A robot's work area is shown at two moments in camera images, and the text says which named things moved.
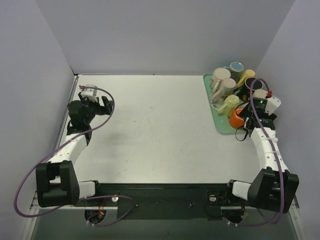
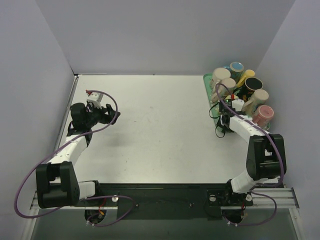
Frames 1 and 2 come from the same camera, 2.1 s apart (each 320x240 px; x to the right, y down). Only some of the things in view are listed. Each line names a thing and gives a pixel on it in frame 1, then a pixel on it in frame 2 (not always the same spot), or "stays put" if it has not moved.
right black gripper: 249,110 to 225,107
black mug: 243,92 stays put
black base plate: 163,201 stays put
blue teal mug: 236,69 stays put
